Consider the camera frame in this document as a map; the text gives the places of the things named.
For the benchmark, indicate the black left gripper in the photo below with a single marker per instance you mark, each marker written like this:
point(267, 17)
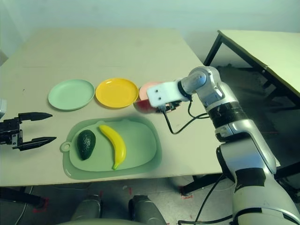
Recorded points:
point(10, 132)

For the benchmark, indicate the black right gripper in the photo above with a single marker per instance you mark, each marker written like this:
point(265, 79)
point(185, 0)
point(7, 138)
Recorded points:
point(171, 106)

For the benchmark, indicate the red toy watermelon slice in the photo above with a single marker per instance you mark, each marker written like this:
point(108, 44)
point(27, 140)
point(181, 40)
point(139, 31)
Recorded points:
point(143, 106)

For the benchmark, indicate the dark green toy avocado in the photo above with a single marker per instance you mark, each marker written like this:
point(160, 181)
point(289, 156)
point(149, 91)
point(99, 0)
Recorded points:
point(86, 144)

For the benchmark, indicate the yellow toy banana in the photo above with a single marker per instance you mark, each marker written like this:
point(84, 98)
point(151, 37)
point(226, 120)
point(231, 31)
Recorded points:
point(117, 143)

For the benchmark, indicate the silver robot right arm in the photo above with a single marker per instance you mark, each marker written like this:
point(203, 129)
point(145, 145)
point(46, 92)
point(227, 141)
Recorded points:
point(246, 140)

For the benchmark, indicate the pink plate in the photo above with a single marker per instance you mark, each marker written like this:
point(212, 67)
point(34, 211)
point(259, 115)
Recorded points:
point(143, 92)

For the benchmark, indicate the green plate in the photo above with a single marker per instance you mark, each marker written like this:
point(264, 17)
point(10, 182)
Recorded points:
point(70, 95)

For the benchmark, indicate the green silicone tray mat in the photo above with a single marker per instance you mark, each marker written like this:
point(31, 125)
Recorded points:
point(140, 145)

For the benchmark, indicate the yellow plate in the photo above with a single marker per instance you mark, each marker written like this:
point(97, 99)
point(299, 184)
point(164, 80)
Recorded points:
point(116, 93)

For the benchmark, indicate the black table foot bar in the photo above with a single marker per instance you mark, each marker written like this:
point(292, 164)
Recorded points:
point(23, 197)
point(201, 182)

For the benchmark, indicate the grey robot left leg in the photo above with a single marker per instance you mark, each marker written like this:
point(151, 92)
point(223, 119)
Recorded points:
point(86, 208)

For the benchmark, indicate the grey robot leg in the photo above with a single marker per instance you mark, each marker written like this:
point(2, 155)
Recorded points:
point(86, 208)
point(145, 211)

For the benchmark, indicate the side table with black legs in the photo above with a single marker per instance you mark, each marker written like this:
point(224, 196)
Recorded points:
point(257, 47)

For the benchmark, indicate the grey robot right leg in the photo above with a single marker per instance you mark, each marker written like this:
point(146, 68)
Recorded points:
point(145, 211)

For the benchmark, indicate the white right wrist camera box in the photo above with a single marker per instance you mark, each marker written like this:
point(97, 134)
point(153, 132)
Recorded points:
point(161, 92)

